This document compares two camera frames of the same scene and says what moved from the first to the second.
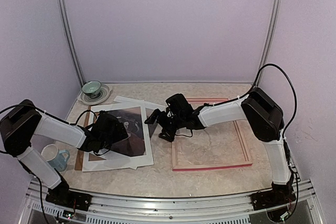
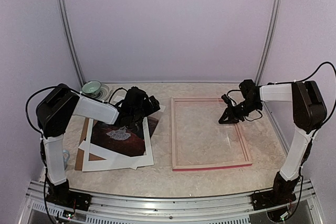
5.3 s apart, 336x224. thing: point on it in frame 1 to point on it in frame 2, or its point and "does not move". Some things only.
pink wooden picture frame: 176,167 does not move
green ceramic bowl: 91,88 does not move
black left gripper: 118,137 to 155,104
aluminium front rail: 238,209 does not move
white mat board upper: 125,162 does not move
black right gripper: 154,116 to 233,118
